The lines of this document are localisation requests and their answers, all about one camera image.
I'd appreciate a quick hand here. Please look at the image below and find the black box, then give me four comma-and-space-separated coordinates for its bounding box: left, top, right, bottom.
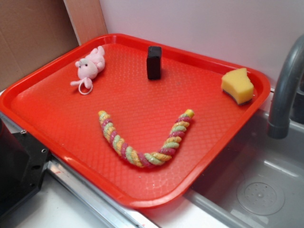
146, 46, 162, 80

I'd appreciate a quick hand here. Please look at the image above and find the red plastic tray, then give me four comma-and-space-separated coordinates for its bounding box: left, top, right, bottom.
0, 34, 270, 209

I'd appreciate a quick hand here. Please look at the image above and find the pink plush toy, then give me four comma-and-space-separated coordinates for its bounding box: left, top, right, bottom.
70, 46, 105, 95

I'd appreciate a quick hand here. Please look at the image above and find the yellow sponge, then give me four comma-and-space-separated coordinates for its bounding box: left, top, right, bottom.
221, 68, 254, 105

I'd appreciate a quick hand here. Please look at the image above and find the grey plastic sink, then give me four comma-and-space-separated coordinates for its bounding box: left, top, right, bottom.
184, 108, 304, 228

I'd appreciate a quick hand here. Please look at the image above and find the grey faucet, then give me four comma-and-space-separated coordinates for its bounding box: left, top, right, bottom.
267, 35, 304, 139

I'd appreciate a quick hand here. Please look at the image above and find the brown cardboard panel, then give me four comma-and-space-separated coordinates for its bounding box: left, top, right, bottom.
0, 0, 107, 90

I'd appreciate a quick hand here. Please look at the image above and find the multicoloured twisted rope toy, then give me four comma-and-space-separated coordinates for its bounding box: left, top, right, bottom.
98, 109, 195, 168

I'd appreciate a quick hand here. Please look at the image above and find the aluminium rail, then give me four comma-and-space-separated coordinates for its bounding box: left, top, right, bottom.
0, 111, 157, 228

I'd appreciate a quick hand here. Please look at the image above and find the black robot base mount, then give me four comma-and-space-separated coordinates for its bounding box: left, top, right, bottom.
0, 121, 50, 219

